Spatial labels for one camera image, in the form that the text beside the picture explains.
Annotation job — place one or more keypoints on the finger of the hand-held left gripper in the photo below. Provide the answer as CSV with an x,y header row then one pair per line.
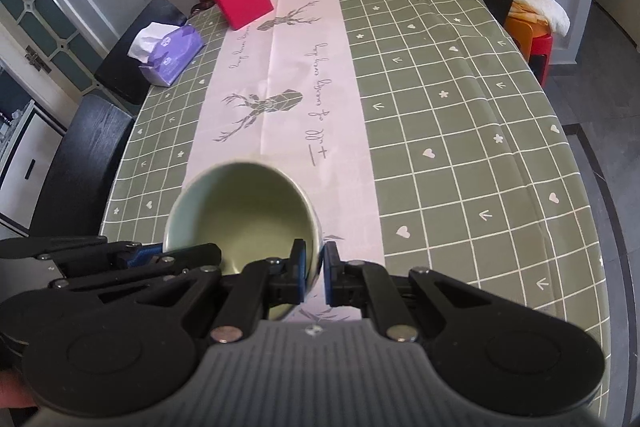
x,y
195,257
145,255

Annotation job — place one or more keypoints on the metal door latch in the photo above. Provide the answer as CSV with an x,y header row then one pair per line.
x,y
39,59

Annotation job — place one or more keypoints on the red stool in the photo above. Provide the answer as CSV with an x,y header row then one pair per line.
x,y
542,57

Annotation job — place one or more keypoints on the white cloth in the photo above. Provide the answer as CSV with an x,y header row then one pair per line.
x,y
545,7

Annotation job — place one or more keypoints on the orange stool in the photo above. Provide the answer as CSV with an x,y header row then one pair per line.
x,y
520,29

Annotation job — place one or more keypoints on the person's left hand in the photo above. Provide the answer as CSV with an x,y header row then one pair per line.
x,y
15,389

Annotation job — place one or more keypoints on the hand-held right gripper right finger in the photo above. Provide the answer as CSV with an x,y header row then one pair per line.
x,y
331,277

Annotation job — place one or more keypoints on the pink deer table runner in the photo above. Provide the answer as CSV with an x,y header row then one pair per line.
x,y
300,57

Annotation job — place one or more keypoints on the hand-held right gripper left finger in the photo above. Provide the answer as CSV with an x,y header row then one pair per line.
x,y
299,272

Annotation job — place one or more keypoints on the green checked tablecloth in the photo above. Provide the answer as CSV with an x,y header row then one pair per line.
x,y
450,107

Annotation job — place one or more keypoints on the purple tissue pack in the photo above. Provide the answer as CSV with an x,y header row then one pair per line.
x,y
175,52

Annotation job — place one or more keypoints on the white cabinet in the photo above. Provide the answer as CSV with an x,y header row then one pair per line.
x,y
25,157

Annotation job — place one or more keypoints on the green ceramic bowl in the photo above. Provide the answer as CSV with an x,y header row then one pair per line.
x,y
240,207

